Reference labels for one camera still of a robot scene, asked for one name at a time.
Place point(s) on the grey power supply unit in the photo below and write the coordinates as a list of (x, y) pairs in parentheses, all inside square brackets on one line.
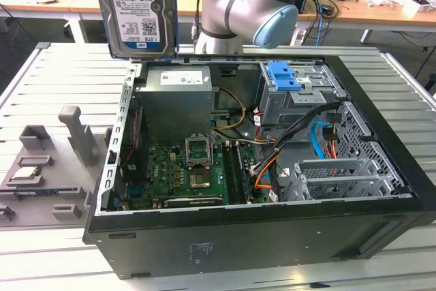
[(177, 100)]

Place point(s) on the hard disk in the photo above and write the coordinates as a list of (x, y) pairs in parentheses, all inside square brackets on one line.
[(136, 22)]

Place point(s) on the black RAM slot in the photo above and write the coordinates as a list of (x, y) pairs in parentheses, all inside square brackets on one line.
[(231, 171)]

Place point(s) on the wooden desk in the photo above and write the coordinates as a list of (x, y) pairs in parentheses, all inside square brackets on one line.
[(374, 11), (51, 6)]

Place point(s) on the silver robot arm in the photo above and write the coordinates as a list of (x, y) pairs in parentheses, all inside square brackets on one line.
[(245, 1)]

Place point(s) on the grey parts rack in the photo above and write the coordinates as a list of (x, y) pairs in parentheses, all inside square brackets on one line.
[(81, 141)]

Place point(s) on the blue plastic bay latch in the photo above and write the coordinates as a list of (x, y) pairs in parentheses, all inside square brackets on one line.
[(281, 78)]

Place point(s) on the perforated metal disk bay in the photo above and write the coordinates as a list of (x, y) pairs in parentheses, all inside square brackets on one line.
[(327, 178)]

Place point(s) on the RAM stick with blue label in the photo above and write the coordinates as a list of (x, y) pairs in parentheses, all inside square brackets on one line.
[(244, 175)]

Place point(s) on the black PC case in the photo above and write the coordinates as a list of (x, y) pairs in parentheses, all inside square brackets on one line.
[(238, 236)]

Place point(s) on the black graphics card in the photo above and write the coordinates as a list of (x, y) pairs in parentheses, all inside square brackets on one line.
[(192, 201)]

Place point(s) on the silver CPU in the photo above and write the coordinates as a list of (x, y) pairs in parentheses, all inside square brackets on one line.
[(26, 175)]

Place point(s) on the metal disk bay cage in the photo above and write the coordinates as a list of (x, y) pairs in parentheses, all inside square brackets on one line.
[(282, 107)]

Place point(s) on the small white box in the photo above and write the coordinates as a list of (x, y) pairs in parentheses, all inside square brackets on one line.
[(424, 4)]

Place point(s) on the green motherboard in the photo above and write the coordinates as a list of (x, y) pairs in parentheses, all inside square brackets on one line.
[(163, 168)]

